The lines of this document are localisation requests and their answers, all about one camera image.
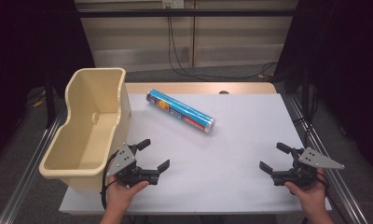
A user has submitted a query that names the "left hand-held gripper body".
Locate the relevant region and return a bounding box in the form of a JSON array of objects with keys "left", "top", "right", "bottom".
[{"left": 105, "top": 143, "right": 160, "bottom": 189}]

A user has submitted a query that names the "person's right hand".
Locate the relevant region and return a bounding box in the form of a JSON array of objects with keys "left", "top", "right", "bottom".
[{"left": 283, "top": 168, "right": 327, "bottom": 213}]

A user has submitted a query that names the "black wall cable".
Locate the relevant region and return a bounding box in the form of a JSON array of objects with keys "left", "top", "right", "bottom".
[{"left": 166, "top": 7, "right": 280, "bottom": 80}]

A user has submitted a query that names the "wooden table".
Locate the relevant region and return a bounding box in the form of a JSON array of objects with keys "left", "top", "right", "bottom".
[{"left": 124, "top": 81, "right": 278, "bottom": 95}]

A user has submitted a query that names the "blue foil roll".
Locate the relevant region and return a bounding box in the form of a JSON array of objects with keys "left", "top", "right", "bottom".
[{"left": 145, "top": 89, "right": 215, "bottom": 134}]

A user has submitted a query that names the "white table sheet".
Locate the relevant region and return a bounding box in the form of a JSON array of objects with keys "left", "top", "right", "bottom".
[{"left": 58, "top": 92, "right": 333, "bottom": 216}]

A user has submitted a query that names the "person's left hand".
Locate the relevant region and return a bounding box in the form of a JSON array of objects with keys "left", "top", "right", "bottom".
[{"left": 105, "top": 176, "right": 150, "bottom": 213}]

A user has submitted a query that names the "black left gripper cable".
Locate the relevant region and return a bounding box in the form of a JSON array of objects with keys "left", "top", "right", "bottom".
[{"left": 100, "top": 150, "right": 120, "bottom": 211}]

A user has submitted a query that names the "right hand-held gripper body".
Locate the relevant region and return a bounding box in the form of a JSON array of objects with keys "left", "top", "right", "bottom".
[{"left": 271, "top": 147, "right": 346, "bottom": 188}]

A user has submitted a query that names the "cream plastic bin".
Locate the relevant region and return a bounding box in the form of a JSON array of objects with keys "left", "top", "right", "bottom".
[{"left": 38, "top": 67, "right": 132, "bottom": 191}]

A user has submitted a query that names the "black metal stand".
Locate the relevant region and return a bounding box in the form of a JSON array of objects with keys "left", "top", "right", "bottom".
[{"left": 44, "top": 72, "right": 58, "bottom": 130}]

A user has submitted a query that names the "white wall socket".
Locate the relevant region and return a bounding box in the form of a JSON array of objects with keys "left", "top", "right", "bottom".
[{"left": 161, "top": 0, "right": 186, "bottom": 9}]

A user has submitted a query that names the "black horizontal bar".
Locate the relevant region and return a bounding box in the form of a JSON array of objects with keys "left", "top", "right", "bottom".
[{"left": 76, "top": 8, "right": 298, "bottom": 19}]

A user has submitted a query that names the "black curtain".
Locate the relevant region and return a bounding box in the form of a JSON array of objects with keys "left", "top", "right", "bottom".
[
  {"left": 0, "top": 0, "right": 96, "bottom": 167},
  {"left": 273, "top": 0, "right": 373, "bottom": 180}
]

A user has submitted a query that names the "aluminium frame rail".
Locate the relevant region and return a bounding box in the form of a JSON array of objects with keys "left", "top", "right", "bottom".
[
  {"left": 286, "top": 93, "right": 369, "bottom": 224},
  {"left": 0, "top": 108, "right": 68, "bottom": 224}
]

